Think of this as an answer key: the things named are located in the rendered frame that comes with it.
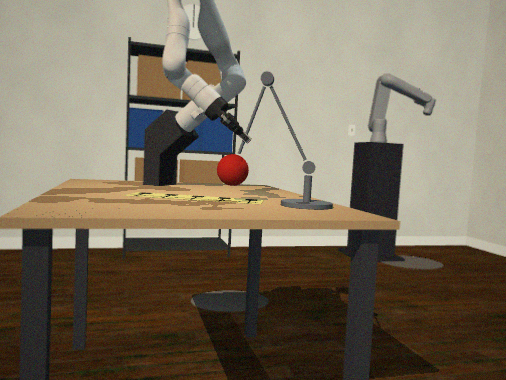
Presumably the pale yellow strip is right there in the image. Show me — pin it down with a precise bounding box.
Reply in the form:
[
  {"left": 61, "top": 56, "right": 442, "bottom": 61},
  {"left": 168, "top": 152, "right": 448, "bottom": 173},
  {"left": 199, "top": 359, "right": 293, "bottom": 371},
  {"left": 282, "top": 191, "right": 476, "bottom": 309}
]
[{"left": 128, "top": 191, "right": 265, "bottom": 206}]

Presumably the grey round floor disc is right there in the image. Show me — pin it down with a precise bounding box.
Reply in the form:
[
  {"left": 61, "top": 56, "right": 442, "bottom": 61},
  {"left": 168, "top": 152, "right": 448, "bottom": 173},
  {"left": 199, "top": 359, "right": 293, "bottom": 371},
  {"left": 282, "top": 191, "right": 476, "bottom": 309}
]
[
  {"left": 190, "top": 290, "right": 270, "bottom": 313},
  {"left": 381, "top": 254, "right": 445, "bottom": 271}
]

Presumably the black stand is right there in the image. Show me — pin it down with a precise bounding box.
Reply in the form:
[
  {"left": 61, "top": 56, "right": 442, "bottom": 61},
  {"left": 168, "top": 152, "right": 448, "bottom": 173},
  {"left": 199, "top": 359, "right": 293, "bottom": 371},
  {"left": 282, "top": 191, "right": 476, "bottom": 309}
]
[{"left": 338, "top": 141, "right": 405, "bottom": 263}]

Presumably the black shelf unit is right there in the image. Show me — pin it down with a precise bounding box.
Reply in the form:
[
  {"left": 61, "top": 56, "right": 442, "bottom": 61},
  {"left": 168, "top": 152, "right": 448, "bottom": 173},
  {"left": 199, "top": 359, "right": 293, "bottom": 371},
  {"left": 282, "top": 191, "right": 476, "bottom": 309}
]
[{"left": 123, "top": 37, "right": 241, "bottom": 260}]

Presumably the pale wooden table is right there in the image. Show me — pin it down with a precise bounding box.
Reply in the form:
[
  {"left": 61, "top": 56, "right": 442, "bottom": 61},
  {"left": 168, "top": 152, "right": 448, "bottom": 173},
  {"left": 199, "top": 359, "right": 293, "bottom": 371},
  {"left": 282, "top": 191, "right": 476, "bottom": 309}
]
[{"left": 0, "top": 178, "right": 401, "bottom": 380}]

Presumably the blue box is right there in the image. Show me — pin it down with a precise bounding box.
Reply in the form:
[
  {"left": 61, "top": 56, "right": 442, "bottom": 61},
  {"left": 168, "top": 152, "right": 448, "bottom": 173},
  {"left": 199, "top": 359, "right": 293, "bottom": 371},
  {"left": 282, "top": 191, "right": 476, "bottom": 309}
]
[{"left": 128, "top": 107, "right": 235, "bottom": 155}]

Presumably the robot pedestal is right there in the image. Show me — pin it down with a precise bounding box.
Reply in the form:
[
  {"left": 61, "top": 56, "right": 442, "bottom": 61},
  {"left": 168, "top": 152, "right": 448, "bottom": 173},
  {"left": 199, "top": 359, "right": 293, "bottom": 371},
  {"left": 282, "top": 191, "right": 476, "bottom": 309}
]
[{"left": 143, "top": 109, "right": 200, "bottom": 187}]

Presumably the large cardboard box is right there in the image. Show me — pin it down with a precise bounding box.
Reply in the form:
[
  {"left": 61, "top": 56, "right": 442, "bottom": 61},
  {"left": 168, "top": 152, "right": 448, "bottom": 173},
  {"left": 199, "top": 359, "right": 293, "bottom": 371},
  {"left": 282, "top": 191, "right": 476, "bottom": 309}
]
[
  {"left": 136, "top": 54, "right": 167, "bottom": 100},
  {"left": 183, "top": 59, "right": 223, "bottom": 101}
]

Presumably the white wall clock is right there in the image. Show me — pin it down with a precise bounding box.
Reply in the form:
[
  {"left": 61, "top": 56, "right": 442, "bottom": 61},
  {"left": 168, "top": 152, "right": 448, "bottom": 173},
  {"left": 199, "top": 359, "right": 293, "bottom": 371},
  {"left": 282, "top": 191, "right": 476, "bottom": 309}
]
[{"left": 183, "top": 0, "right": 204, "bottom": 41}]

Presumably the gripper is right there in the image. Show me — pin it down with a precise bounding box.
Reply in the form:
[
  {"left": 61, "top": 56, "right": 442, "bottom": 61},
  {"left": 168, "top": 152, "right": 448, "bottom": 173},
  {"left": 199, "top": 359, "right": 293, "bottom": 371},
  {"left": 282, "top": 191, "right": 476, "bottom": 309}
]
[{"left": 204, "top": 96, "right": 243, "bottom": 135}]

